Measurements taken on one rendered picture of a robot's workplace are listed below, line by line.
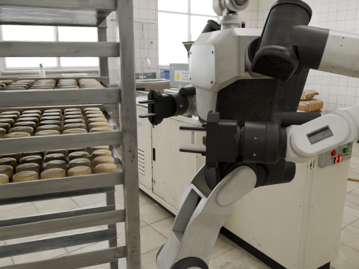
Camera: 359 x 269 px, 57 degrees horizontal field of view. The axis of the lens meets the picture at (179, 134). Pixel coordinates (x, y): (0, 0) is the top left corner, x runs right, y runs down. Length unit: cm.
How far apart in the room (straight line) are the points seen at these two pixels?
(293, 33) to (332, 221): 141
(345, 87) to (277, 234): 440
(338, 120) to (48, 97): 55
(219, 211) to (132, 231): 33
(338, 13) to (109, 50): 570
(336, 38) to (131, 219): 58
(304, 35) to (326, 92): 550
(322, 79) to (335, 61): 551
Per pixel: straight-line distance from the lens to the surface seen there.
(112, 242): 128
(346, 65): 78
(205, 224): 103
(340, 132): 69
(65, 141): 70
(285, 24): 79
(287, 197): 185
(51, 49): 68
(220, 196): 97
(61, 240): 126
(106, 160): 81
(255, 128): 68
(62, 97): 68
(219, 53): 87
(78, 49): 68
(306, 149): 67
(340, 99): 615
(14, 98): 69
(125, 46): 66
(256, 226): 209
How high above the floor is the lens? 122
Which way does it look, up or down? 13 degrees down
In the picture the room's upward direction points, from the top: straight up
